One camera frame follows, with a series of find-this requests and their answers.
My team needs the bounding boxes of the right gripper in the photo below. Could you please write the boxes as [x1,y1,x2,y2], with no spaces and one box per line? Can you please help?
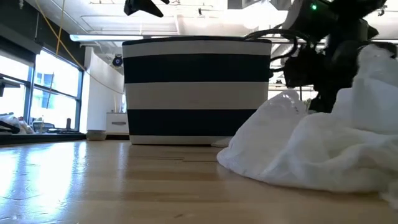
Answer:
[283,39,358,114]

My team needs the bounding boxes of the large white cloth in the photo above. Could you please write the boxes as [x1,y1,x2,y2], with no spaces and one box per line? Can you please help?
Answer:
[257,43,398,208]

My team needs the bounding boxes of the white shirt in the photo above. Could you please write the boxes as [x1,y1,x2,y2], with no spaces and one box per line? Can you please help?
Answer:
[211,90,312,185]

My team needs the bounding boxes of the long ceiling light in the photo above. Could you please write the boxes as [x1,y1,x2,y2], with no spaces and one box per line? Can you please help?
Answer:
[69,34,145,43]

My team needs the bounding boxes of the navy white striped fabric basket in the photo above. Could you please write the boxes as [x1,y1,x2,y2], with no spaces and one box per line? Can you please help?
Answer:
[121,35,273,146]

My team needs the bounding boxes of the large glass window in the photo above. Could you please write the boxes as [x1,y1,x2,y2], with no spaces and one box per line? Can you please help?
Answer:
[0,46,85,133]

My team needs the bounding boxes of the white low cabinet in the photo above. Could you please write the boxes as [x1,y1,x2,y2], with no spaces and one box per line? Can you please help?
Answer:
[105,111,129,135]

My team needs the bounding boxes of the small round metal tin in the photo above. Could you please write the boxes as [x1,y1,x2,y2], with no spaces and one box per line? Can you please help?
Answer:
[86,129,108,142]

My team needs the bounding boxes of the yellow hanging cable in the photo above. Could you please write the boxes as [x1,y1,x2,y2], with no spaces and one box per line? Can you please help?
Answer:
[34,0,125,95]

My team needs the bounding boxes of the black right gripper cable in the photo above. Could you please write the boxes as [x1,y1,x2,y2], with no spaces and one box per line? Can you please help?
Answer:
[244,27,312,63]

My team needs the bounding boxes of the black aluminium frame rails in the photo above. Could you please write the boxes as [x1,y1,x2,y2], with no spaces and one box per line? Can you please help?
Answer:
[0,133,130,146]

